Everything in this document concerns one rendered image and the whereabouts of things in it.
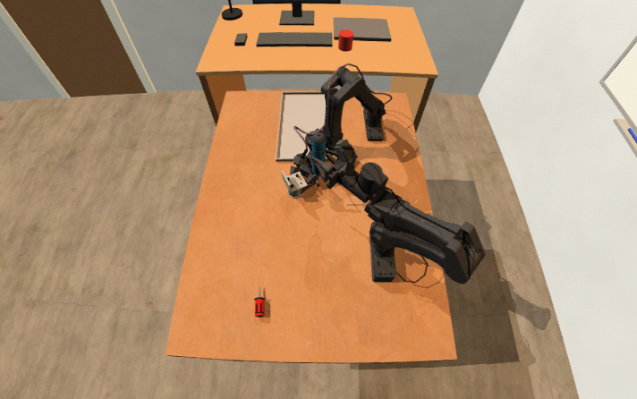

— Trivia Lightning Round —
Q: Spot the blue electric screwdriver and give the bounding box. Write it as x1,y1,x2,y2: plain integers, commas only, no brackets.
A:
311,132,327,184

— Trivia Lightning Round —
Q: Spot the red screwdriver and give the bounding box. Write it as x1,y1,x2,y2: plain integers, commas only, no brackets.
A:
254,288,265,317

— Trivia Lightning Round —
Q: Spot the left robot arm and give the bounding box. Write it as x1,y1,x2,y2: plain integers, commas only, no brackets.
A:
351,162,485,284

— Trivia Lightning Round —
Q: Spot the beige l-shaped bracket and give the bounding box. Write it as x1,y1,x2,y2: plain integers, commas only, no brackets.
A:
282,171,308,193

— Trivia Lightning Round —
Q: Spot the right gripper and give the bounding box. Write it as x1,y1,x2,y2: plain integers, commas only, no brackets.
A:
290,152,318,194

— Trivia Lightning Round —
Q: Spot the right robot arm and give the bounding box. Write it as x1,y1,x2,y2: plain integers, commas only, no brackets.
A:
305,67,386,153

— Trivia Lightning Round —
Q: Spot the beige shallow tray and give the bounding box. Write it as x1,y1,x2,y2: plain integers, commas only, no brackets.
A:
276,92,326,162

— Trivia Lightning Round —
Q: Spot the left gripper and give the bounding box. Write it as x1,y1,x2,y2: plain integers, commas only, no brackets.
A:
311,149,356,191

